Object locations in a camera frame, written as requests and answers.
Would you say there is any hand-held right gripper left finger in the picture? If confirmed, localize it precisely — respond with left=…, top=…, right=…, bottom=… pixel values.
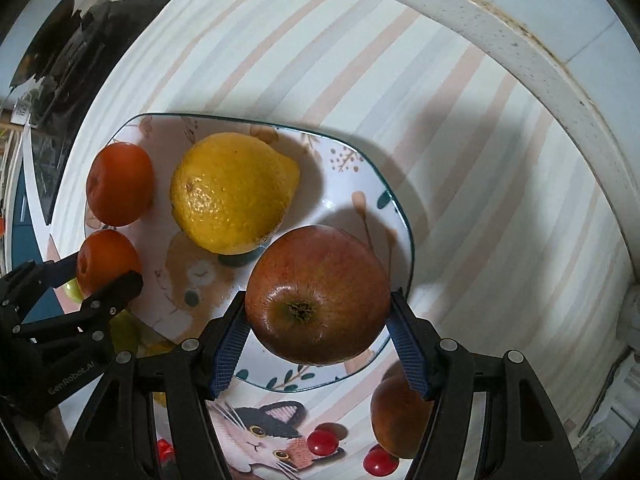
left=57, top=291, right=250, bottom=480

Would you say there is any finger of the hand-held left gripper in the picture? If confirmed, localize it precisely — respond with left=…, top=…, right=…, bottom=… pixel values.
left=12, top=270, right=144, bottom=342
left=0, top=252, right=81, bottom=312

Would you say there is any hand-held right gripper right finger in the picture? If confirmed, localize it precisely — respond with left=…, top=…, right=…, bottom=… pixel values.
left=388, top=289, right=584, bottom=480

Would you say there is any orange-red persimmon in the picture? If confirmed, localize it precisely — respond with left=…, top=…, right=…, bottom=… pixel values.
left=85, top=142, right=155, bottom=227
left=76, top=230, right=143, bottom=299

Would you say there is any large red apple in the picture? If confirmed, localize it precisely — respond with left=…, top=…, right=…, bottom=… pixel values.
left=245, top=226, right=392, bottom=366

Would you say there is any floral print plate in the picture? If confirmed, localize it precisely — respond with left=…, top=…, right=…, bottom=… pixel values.
left=82, top=112, right=416, bottom=393

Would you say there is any small red-orange apple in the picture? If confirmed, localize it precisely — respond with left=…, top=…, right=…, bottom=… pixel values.
left=370, top=360, right=436, bottom=460

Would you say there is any cat print plate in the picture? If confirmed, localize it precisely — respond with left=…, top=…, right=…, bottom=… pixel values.
left=150, top=385, right=361, bottom=480

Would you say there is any yellow lemon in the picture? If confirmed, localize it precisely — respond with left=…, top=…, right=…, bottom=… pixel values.
left=170, top=132, right=302, bottom=256

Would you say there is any black gas stove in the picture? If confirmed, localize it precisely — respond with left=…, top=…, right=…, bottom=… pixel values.
left=10, top=0, right=176, bottom=226

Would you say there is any striped tablecloth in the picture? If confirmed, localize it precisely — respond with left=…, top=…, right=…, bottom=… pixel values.
left=50, top=0, right=637, bottom=480

